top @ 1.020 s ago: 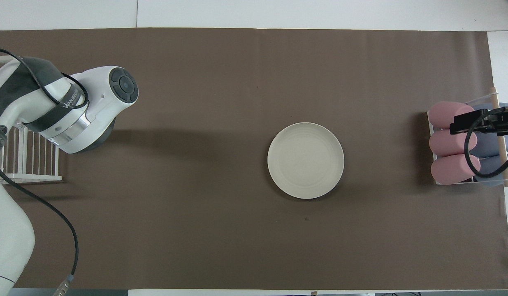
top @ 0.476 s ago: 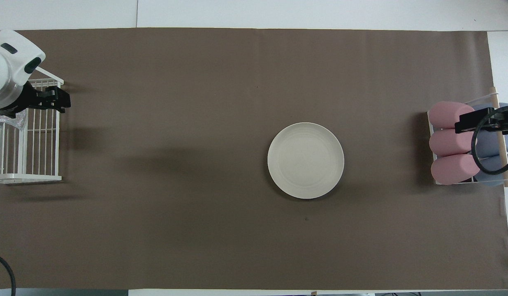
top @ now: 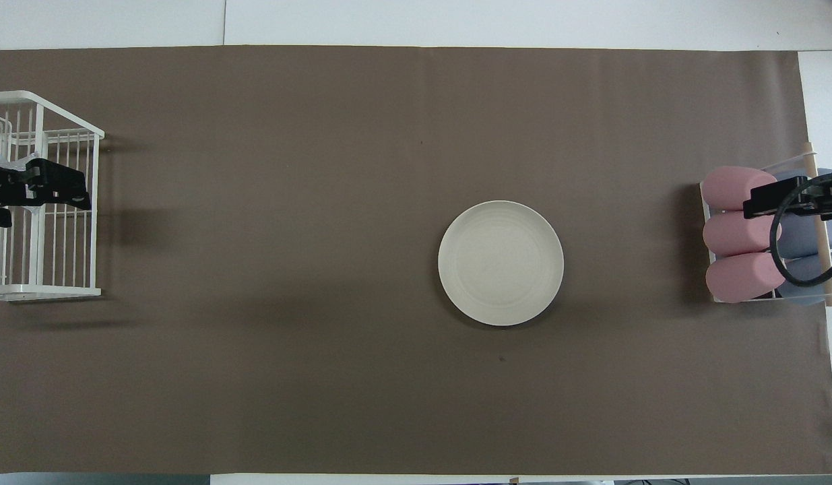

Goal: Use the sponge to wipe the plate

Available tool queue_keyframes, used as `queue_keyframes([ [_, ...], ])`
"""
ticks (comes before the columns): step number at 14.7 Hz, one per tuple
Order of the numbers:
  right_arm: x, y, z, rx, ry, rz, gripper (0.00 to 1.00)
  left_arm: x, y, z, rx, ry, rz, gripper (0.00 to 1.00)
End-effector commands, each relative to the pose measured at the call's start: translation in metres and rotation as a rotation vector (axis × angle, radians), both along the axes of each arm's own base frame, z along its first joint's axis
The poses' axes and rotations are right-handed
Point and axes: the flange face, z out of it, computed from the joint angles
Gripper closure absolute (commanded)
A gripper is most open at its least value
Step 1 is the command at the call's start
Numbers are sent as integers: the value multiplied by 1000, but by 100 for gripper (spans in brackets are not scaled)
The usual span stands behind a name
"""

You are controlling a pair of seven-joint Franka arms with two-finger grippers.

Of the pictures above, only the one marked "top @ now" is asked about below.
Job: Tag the cream round plate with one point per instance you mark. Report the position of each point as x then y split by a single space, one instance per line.
500 263

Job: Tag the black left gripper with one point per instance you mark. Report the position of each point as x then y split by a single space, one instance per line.
1 185

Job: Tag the brown table mat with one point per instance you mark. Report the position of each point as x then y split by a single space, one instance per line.
321 202

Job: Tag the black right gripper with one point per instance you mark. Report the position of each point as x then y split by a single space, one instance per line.
823 199

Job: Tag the blue cup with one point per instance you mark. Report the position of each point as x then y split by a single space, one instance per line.
803 232
803 291
783 176

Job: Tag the pink cup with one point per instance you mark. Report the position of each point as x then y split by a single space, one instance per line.
742 277
722 187
725 236

